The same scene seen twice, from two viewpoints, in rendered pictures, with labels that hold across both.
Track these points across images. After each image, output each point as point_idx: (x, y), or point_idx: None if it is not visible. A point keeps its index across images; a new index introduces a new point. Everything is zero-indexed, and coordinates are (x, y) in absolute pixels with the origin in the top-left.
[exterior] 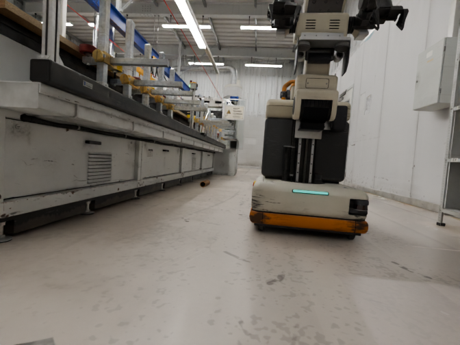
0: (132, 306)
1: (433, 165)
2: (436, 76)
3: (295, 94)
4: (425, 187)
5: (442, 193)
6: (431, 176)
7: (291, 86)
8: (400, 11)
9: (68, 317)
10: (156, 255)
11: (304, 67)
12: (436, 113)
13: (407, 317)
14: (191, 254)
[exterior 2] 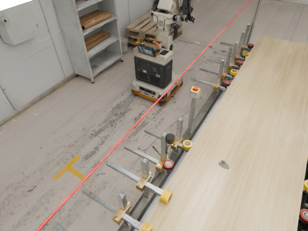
0: (214, 69)
1: (25, 76)
2: (29, 15)
3: (172, 43)
4: (26, 93)
5: (90, 71)
6: (28, 84)
7: (162, 43)
8: None
9: None
10: (211, 79)
11: (167, 33)
12: (5, 43)
13: (178, 62)
14: (204, 78)
